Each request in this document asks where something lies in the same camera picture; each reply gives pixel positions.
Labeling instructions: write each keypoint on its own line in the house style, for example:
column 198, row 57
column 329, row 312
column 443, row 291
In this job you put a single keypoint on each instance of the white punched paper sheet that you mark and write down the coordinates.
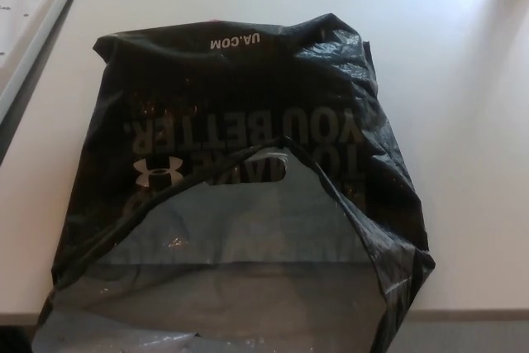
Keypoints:
column 20, row 18

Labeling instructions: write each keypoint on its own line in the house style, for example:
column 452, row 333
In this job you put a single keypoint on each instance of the black Under Armour plastic bag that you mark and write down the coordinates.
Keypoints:
column 231, row 92

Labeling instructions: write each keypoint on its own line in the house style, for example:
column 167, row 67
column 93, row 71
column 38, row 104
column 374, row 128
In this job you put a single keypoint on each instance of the white adjoining desk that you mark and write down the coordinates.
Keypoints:
column 49, row 18

